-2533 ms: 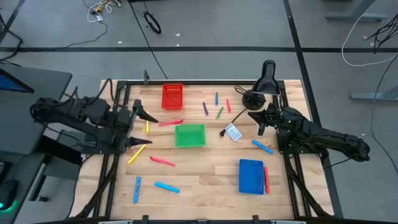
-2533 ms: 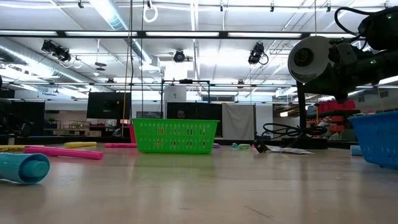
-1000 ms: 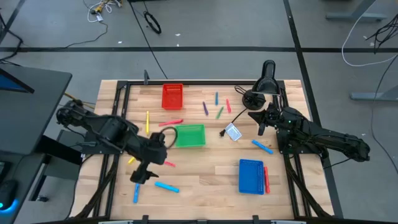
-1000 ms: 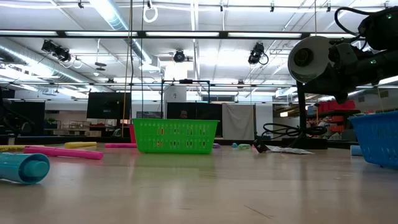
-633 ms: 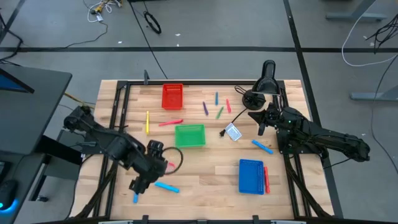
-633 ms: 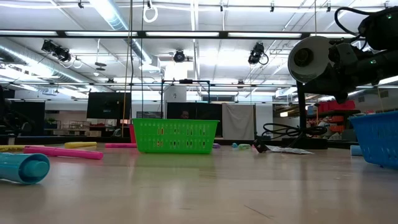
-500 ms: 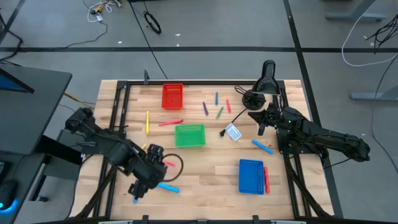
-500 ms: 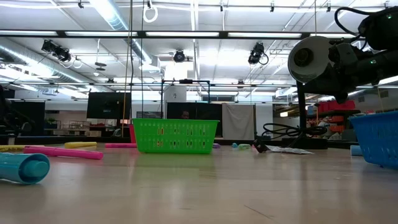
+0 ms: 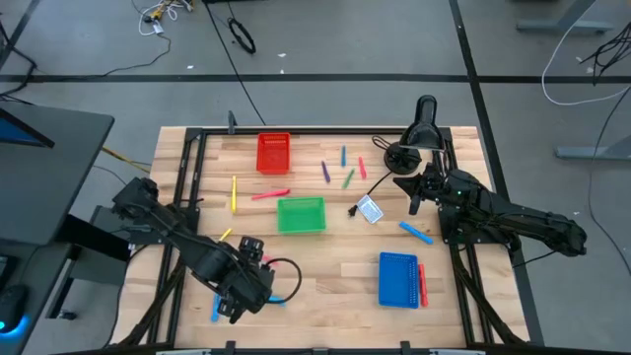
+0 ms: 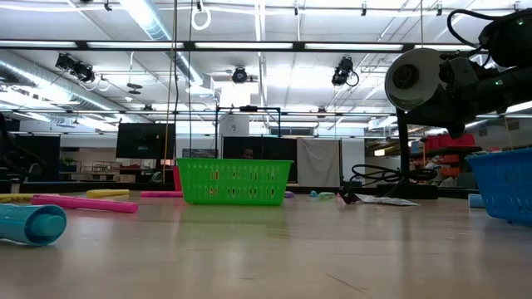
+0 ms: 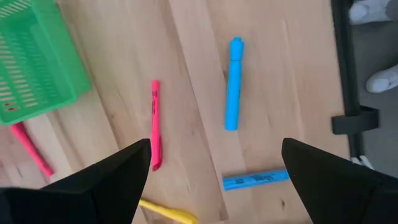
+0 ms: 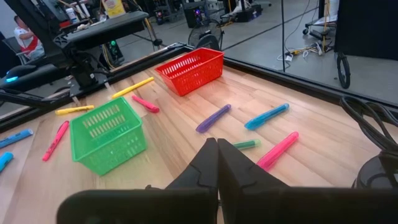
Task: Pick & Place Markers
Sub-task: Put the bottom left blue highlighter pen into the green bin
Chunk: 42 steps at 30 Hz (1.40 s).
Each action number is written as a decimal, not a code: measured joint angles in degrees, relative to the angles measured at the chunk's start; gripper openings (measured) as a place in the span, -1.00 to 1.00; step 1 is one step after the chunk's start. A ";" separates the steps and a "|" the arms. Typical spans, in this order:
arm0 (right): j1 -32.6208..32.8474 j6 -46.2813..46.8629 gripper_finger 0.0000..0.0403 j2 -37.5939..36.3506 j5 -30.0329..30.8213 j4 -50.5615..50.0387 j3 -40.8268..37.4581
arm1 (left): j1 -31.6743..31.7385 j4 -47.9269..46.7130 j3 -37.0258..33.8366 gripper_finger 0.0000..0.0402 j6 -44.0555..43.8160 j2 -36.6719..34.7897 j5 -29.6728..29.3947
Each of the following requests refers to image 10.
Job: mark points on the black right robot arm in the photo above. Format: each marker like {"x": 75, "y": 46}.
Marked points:
{"x": 511, "y": 37}

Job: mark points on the blue plastic basket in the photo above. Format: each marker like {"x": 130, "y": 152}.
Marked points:
{"x": 505, "y": 187}

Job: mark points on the red storage bins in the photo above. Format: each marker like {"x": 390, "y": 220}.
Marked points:
{"x": 436, "y": 143}

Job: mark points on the grey hanging cloth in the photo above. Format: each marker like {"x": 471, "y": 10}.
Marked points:
{"x": 319, "y": 162}

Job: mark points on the black wall screen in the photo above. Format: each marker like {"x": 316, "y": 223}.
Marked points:
{"x": 145, "y": 141}

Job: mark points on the person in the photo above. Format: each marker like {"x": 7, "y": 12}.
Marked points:
{"x": 248, "y": 153}

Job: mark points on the green plastic basket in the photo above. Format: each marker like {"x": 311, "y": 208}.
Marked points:
{"x": 234, "y": 180}

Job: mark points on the black ceiling spotlight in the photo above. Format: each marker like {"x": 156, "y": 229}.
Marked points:
{"x": 77, "y": 68}
{"x": 343, "y": 70}
{"x": 239, "y": 75}

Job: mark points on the black partition panel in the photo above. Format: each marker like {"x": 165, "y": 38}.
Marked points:
{"x": 270, "y": 147}

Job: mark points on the small grey cylinder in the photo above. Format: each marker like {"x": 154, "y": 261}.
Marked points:
{"x": 14, "y": 187}

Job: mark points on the pink marker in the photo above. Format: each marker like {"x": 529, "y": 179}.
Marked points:
{"x": 160, "y": 194}
{"x": 83, "y": 203}

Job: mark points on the red plastic basket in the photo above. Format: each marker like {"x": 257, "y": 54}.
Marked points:
{"x": 177, "y": 178}

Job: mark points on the black round ceiling fixture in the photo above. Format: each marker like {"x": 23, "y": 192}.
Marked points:
{"x": 134, "y": 88}

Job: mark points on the green potted plant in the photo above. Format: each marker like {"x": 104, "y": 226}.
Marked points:
{"x": 68, "y": 161}

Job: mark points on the clear plastic packet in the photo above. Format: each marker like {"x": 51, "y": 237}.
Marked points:
{"x": 386, "y": 201}

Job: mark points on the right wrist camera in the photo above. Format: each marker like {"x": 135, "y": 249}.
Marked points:
{"x": 461, "y": 72}

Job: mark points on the black background rig frame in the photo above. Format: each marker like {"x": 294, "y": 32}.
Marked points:
{"x": 248, "y": 109}

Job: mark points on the green marker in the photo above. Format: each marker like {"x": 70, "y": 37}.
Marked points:
{"x": 326, "y": 195}

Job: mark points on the black table frame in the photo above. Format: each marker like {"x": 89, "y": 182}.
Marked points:
{"x": 62, "y": 187}

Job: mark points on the thin blue marker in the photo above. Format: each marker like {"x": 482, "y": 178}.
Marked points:
{"x": 313, "y": 194}

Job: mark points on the yellow marker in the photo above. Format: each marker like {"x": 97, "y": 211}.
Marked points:
{"x": 107, "y": 193}
{"x": 14, "y": 198}

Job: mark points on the white square pillar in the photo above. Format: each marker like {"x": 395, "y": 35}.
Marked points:
{"x": 234, "y": 124}

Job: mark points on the silver ventilation duct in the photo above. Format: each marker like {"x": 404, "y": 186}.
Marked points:
{"x": 187, "y": 68}
{"x": 21, "y": 81}

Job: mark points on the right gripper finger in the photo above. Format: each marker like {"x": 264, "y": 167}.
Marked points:
{"x": 435, "y": 112}
{"x": 432, "y": 120}

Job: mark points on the black beam with light strips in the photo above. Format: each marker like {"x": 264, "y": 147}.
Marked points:
{"x": 189, "y": 45}

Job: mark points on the black storage shelf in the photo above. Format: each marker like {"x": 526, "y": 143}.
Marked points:
{"x": 469, "y": 148}

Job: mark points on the black desk lamp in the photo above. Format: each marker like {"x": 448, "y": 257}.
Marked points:
{"x": 415, "y": 79}

